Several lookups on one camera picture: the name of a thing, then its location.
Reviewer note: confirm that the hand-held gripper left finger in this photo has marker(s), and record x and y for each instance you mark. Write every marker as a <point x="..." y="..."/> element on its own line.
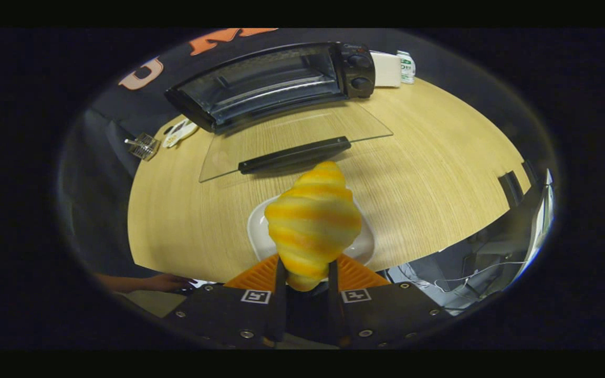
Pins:
<point x="280" y="310"/>

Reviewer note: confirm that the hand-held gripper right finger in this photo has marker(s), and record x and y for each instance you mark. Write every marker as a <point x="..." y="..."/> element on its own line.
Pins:
<point x="334" y="310"/>

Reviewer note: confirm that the yellow croissant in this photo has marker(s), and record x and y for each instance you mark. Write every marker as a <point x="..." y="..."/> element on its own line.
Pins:
<point x="313" y="220"/>

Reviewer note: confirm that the black toaster oven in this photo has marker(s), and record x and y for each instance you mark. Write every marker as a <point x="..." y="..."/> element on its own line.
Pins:
<point x="281" y="79"/>

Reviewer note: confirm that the white pop-up toaster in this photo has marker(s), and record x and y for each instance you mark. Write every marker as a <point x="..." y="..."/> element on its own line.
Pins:
<point x="386" y="69"/>

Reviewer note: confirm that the white plate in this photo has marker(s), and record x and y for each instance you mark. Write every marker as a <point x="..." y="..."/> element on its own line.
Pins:
<point x="365" y="244"/>

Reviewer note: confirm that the white bottle with green label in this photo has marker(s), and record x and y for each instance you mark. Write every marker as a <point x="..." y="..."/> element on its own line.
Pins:
<point x="406" y="67"/>

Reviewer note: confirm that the black flat bracket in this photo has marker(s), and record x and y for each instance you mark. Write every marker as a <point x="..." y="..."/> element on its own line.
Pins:
<point x="511" y="189"/>

